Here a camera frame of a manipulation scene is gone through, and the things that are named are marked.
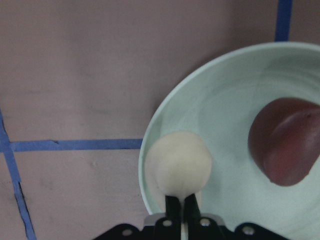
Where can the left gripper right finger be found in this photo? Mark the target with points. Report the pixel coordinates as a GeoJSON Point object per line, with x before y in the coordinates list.
{"type": "Point", "coordinates": [191, 211]}

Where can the light green plate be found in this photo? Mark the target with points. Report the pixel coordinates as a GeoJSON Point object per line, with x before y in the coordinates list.
{"type": "Point", "coordinates": [219, 102]}

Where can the white bun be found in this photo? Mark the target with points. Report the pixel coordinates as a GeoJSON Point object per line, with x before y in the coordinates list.
{"type": "Point", "coordinates": [178, 164]}

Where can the brown chocolate bun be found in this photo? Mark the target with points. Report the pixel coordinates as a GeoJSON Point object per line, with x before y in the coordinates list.
{"type": "Point", "coordinates": [284, 139]}

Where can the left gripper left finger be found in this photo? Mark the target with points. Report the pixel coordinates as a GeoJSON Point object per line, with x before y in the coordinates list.
{"type": "Point", "coordinates": [173, 210]}

